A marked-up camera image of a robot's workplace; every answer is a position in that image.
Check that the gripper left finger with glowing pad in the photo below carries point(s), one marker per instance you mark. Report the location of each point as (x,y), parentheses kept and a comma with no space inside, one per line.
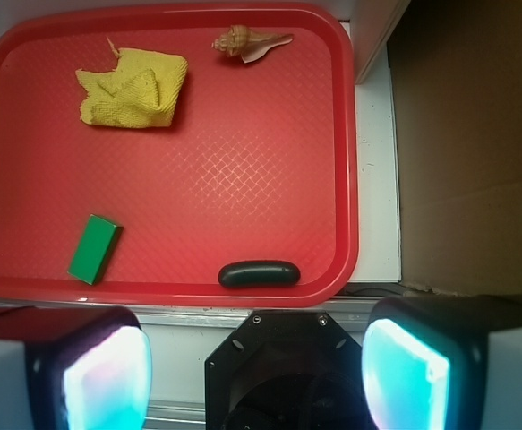
(73,368)

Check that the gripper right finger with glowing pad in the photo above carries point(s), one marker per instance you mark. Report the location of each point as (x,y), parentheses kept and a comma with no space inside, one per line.
(443,362)

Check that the yellow knitted cloth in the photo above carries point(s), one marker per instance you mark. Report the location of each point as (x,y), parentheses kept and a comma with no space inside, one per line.
(141,92)

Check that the green rectangular block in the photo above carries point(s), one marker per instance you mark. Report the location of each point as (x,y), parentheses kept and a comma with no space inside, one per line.
(95,249)

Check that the dark green cucumber toy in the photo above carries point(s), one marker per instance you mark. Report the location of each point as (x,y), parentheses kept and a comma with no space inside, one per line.
(245,274)

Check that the red plastic tray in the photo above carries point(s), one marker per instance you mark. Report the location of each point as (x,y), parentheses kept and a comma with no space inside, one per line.
(258,164)

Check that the brown cardboard box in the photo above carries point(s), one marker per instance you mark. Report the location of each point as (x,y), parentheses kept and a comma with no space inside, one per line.
(456,70)

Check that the beige spiral seashell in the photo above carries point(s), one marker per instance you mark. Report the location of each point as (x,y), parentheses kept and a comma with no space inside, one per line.
(247,44)

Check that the black octagonal mount plate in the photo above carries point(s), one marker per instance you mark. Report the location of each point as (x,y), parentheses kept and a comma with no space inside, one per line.
(286,370)

